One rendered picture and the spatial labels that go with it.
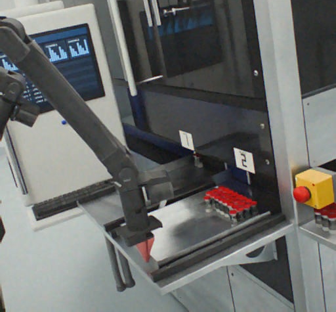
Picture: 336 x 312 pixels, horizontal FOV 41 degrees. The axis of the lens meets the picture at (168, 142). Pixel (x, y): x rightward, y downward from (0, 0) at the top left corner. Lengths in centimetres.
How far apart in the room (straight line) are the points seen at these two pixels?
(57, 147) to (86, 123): 96
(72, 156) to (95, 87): 31
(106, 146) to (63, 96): 14
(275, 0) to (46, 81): 54
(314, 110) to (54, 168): 116
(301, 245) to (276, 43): 53
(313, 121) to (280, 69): 18
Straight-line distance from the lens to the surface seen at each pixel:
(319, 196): 112
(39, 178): 195
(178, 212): 139
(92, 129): 98
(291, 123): 114
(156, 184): 106
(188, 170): 170
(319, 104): 119
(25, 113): 144
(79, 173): 198
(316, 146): 121
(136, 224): 108
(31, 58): 95
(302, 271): 131
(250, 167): 130
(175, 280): 109
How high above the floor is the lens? 148
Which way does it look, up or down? 17 degrees down
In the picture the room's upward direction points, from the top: 12 degrees counter-clockwise
